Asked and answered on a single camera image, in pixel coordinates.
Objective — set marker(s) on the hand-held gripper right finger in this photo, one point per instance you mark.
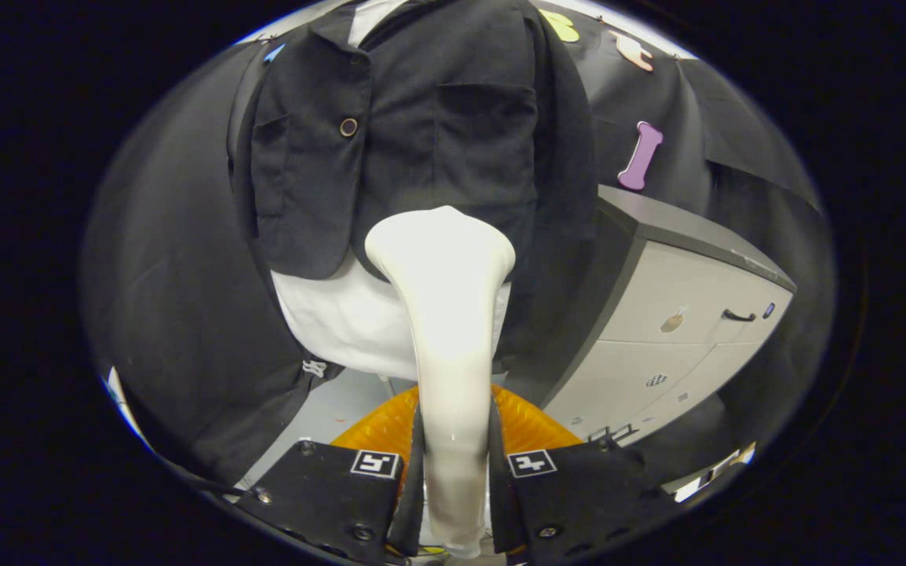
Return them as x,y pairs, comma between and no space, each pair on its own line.
500,503

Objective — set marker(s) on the black backdrop cloth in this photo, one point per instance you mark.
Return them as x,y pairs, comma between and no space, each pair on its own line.
170,275

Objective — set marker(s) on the grey cabinet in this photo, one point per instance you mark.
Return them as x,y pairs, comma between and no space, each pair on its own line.
665,271

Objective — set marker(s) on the black blazer jacket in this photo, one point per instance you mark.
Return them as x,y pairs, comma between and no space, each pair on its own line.
461,141

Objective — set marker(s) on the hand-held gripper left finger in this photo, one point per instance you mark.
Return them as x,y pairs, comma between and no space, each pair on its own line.
414,511

